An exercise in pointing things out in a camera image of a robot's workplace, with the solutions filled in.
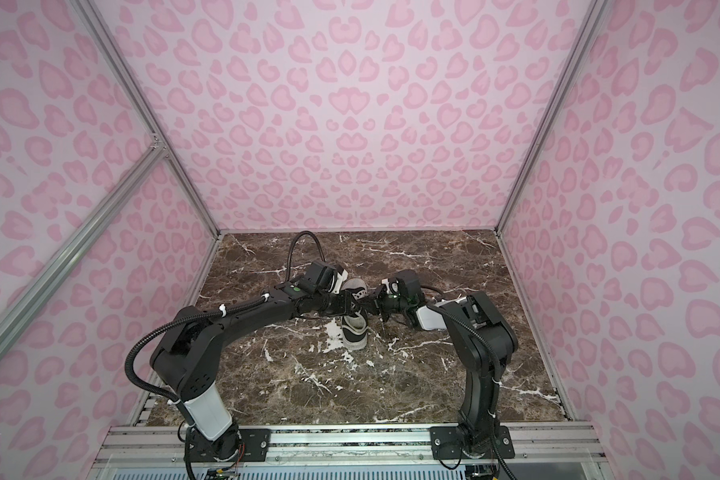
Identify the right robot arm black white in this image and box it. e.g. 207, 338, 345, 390
359, 287, 519, 457

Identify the black white canvas sneaker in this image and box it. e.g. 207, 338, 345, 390
340, 278, 368, 351

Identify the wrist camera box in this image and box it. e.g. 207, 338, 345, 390
298, 260, 348, 294
390, 269, 426, 308

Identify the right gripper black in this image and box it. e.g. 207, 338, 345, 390
361, 284, 411, 324

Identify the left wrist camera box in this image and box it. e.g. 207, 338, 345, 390
298, 260, 348, 294

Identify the corner aluminium post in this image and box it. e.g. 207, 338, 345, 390
71, 0, 222, 240
494, 0, 612, 237

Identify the right corner aluminium post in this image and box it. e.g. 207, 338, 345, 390
494, 0, 612, 237

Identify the diagonal aluminium frame bar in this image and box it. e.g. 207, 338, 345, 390
0, 141, 165, 361

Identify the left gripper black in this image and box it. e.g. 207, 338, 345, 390
315, 289, 363, 317

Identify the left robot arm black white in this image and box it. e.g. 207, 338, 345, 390
124, 278, 368, 461

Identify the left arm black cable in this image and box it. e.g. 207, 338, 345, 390
285, 230, 327, 283

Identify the aluminium front rail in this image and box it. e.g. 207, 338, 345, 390
86, 422, 613, 480

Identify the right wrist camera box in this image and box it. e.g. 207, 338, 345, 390
390, 269, 426, 308

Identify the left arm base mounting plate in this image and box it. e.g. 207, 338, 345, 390
184, 425, 272, 463

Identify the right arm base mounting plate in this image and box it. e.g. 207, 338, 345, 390
428, 425, 516, 460

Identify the left corner aluminium post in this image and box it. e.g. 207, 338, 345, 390
71, 0, 222, 240

